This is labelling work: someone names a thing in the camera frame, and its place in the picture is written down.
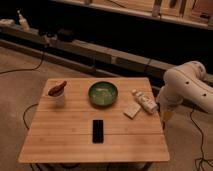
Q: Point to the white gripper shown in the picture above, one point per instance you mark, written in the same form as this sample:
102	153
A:
165	115

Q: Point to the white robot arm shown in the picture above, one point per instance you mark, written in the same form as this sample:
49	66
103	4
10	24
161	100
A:
181	82

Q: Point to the white rectangular block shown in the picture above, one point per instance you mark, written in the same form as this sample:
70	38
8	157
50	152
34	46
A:
132	109

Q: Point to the green ceramic bowl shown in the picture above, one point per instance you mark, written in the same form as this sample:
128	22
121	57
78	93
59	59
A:
102	93

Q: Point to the black smartphone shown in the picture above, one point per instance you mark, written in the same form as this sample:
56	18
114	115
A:
98	131

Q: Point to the wooden table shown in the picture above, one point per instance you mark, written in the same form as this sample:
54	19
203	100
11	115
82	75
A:
80	132

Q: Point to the wooden shelf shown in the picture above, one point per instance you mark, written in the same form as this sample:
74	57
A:
195	13

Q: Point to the white cup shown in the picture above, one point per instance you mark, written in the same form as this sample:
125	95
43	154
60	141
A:
58	97

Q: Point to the brown object in cup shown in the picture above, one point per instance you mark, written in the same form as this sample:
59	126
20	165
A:
57	90

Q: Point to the black device on ledge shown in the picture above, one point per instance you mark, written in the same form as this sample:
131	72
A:
65	35

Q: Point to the white spray bottle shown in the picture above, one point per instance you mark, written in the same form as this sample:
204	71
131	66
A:
23	22

